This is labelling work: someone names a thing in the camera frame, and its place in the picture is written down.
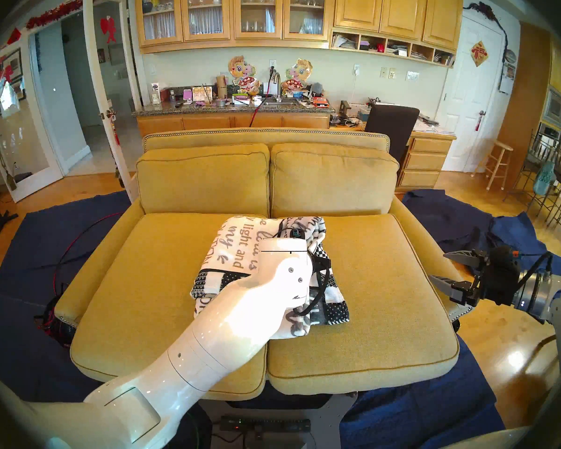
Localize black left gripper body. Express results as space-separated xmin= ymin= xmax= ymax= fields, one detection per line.
xmin=290 ymin=227 xmax=331 ymax=290

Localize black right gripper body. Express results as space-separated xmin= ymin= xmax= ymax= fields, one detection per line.
xmin=477 ymin=245 xmax=522 ymax=306

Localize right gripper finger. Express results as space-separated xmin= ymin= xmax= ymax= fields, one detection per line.
xmin=444 ymin=249 xmax=484 ymax=268
xmin=429 ymin=274 xmax=478 ymax=306

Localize white black scripture blanket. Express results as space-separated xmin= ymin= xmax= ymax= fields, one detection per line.
xmin=190 ymin=216 xmax=350 ymax=340

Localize crumpled dark blue blanket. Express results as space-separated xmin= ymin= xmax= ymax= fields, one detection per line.
xmin=402 ymin=189 xmax=561 ymax=325

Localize yellow sofa seat cushion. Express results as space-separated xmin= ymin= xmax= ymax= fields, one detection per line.
xmin=266 ymin=213 xmax=460 ymax=396
xmin=70 ymin=213 xmax=268 ymax=401

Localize yellow sofa back cushion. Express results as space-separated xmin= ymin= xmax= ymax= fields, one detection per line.
xmin=136 ymin=143 xmax=271 ymax=215
xmin=270 ymin=143 xmax=400 ymax=217

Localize wooden desk with drawers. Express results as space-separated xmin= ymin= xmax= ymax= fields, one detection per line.
xmin=330 ymin=117 xmax=457 ymax=194

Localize teal bag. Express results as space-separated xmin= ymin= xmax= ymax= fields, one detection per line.
xmin=533 ymin=160 xmax=555 ymax=196

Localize wooden stool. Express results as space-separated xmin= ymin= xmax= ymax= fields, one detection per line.
xmin=471 ymin=140 xmax=514 ymax=191

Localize yellow two-seat sofa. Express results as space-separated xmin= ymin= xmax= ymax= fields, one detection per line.
xmin=54 ymin=128 xmax=477 ymax=402

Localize black office chair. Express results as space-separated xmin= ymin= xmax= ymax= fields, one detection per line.
xmin=365 ymin=103 xmax=420 ymax=163

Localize white panelled door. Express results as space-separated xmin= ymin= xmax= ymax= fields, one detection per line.
xmin=437 ymin=8 xmax=505 ymax=173

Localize tall wooden cabinet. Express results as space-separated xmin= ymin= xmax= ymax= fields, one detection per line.
xmin=497 ymin=22 xmax=561 ymax=190

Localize black power strip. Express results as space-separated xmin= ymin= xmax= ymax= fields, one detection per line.
xmin=220 ymin=416 xmax=311 ymax=434

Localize built-in steel oven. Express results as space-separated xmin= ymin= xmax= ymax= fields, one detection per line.
xmin=541 ymin=88 xmax=561 ymax=128

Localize granite kitchen counter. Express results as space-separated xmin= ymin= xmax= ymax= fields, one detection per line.
xmin=131 ymin=97 xmax=336 ymax=136

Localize red diamond door decoration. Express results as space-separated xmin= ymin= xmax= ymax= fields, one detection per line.
xmin=470 ymin=40 xmax=489 ymax=67

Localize dark garland over door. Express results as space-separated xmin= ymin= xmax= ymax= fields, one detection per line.
xmin=463 ymin=1 xmax=509 ymax=49

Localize black bag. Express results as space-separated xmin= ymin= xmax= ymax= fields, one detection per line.
xmin=34 ymin=294 xmax=75 ymax=348

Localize white glass panel door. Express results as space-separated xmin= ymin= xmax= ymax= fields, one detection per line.
xmin=83 ymin=0 xmax=142 ymax=203
xmin=0 ymin=29 xmax=65 ymax=203

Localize black standing fan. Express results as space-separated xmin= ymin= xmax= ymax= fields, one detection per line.
xmin=0 ymin=163 xmax=19 ymax=234

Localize red tinsel garland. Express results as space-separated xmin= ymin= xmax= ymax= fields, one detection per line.
xmin=26 ymin=0 xmax=84 ymax=30

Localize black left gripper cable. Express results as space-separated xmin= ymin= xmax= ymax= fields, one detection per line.
xmin=294 ymin=266 xmax=331 ymax=318

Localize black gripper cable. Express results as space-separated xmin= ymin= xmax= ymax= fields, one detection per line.
xmin=294 ymin=266 xmax=331 ymax=318
xmin=514 ymin=250 xmax=554 ymax=290

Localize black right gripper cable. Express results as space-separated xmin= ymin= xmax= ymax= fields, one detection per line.
xmin=514 ymin=250 xmax=554 ymax=290

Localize black metal wire rack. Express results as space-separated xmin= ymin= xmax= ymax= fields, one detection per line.
xmin=505 ymin=130 xmax=558 ymax=205

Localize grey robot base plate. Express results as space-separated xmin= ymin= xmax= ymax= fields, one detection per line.
xmin=187 ymin=394 xmax=358 ymax=449

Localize red counter cable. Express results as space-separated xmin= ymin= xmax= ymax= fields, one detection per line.
xmin=248 ymin=69 xmax=276 ymax=127

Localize wall calendar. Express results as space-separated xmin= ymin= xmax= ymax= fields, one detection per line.
xmin=499 ymin=49 xmax=518 ymax=94

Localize cartoon child wall decoration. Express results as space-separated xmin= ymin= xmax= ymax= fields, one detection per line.
xmin=228 ymin=55 xmax=261 ymax=95
xmin=281 ymin=58 xmax=313 ymax=94

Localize red floor cable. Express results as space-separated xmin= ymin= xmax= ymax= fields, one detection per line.
xmin=52 ymin=212 xmax=124 ymax=295

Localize wooden wall cabinets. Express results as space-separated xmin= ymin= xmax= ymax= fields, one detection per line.
xmin=135 ymin=0 xmax=464 ymax=54

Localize long-handled dustpan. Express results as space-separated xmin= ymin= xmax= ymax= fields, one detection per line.
xmin=0 ymin=136 xmax=18 ymax=191

